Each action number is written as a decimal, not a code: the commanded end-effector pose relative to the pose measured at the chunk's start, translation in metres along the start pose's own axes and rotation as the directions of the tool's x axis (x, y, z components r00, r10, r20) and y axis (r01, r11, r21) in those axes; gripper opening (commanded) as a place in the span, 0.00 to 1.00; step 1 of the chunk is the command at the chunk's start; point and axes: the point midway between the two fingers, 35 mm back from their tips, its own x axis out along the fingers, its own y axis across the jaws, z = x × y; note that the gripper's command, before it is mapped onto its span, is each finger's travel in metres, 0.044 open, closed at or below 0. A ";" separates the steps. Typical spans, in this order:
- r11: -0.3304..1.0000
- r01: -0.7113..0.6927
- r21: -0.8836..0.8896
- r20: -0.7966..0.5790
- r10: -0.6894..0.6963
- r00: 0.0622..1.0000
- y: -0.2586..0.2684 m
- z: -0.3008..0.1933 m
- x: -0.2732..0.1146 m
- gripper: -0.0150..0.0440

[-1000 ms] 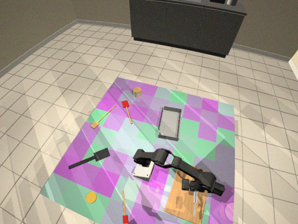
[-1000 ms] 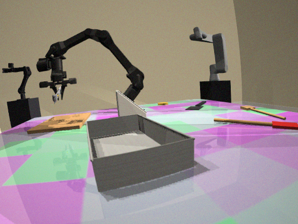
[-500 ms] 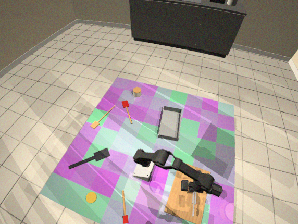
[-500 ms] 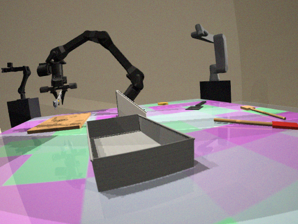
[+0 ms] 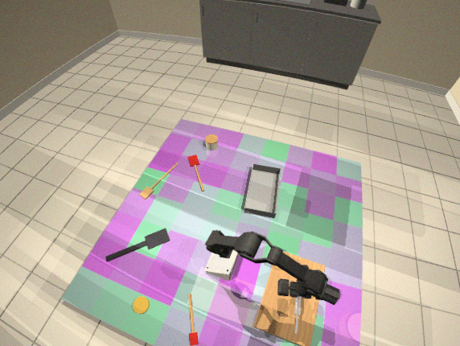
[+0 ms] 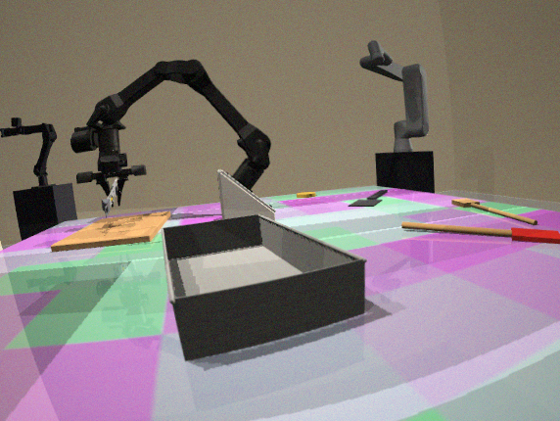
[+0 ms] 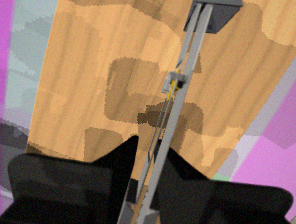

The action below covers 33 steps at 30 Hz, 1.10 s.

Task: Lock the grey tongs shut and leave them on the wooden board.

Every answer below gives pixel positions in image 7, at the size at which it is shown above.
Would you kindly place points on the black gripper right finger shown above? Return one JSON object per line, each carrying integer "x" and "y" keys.
{"x": 186, "y": 196}

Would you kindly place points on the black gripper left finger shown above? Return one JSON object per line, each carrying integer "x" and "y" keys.
{"x": 100, "y": 184}

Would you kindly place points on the light wooden board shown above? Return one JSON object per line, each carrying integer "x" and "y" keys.
{"x": 106, "y": 62}

